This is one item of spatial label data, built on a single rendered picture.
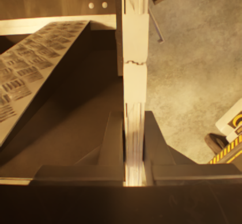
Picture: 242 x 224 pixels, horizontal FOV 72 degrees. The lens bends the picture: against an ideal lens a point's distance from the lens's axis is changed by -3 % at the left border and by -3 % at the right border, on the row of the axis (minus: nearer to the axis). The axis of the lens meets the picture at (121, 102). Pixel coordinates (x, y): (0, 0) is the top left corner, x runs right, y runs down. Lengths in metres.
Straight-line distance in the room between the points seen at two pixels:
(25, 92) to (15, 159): 0.14
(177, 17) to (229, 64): 0.44
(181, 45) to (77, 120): 0.91
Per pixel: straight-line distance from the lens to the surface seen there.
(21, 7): 0.99
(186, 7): 1.10
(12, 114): 0.30
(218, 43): 1.19
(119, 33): 0.22
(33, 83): 0.37
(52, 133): 0.27
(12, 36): 1.03
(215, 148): 1.33
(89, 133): 0.25
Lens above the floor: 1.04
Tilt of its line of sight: 63 degrees down
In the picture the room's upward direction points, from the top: 178 degrees counter-clockwise
